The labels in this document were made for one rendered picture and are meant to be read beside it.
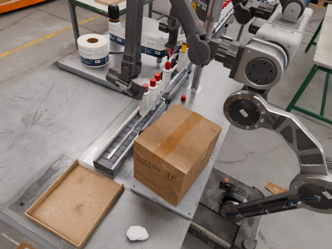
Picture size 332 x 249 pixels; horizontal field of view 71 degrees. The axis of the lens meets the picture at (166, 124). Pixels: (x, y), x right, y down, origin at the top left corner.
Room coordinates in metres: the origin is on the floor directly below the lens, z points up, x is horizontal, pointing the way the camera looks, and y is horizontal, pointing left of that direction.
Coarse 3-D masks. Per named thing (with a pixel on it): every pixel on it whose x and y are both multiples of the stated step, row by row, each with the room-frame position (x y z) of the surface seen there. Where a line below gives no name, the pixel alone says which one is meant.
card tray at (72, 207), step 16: (64, 176) 0.53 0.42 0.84; (80, 176) 0.55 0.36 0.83; (96, 176) 0.56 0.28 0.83; (48, 192) 0.44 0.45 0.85; (64, 192) 0.46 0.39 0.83; (80, 192) 0.47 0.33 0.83; (96, 192) 0.48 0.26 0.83; (112, 192) 0.49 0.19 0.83; (32, 208) 0.36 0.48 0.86; (48, 208) 0.38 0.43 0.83; (64, 208) 0.39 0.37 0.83; (80, 208) 0.40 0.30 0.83; (96, 208) 0.41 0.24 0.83; (48, 224) 0.32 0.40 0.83; (64, 224) 0.33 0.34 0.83; (80, 224) 0.34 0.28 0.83; (96, 224) 0.34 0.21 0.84; (64, 240) 0.27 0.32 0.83; (80, 240) 0.28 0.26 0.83
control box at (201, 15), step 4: (192, 0) 1.47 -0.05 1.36; (196, 0) 1.44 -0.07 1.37; (204, 0) 1.39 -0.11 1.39; (208, 0) 1.36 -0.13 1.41; (220, 0) 1.39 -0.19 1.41; (192, 4) 1.47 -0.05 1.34; (196, 4) 1.44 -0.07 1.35; (208, 4) 1.35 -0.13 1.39; (220, 4) 1.39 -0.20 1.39; (196, 8) 1.43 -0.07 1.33; (200, 8) 1.41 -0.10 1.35; (220, 8) 1.40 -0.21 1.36; (196, 12) 1.43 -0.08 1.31; (200, 12) 1.40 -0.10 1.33; (204, 12) 1.37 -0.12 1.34; (220, 12) 1.40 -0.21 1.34; (200, 16) 1.39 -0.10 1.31; (204, 16) 1.37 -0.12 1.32; (216, 16) 1.39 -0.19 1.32; (204, 20) 1.36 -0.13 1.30; (216, 20) 1.40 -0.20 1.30
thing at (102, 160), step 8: (192, 64) 1.60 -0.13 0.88; (176, 72) 1.46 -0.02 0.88; (184, 72) 1.47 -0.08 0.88; (176, 80) 1.36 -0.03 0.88; (160, 104) 1.08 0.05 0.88; (152, 112) 1.00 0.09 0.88; (136, 120) 0.92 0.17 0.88; (144, 120) 0.93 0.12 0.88; (128, 128) 0.84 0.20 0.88; (136, 128) 0.85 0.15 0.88; (120, 136) 0.78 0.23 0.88; (112, 144) 0.72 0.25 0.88; (128, 144) 0.74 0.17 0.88; (104, 152) 0.67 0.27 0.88; (120, 152) 0.68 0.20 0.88; (96, 160) 0.62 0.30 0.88; (104, 160) 0.62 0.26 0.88; (112, 160) 0.63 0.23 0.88
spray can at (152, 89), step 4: (152, 80) 1.03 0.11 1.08; (152, 84) 1.02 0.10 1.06; (148, 88) 1.02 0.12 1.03; (152, 88) 1.01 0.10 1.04; (156, 88) 1.02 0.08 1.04; (152, 92) 1.01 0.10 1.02; (156, 92) 1.02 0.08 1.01; (152, 96) 1.01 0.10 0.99; (156, 96) 1.03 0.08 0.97; (152, 100) 1.01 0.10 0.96; (152, 108) 1.01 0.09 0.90
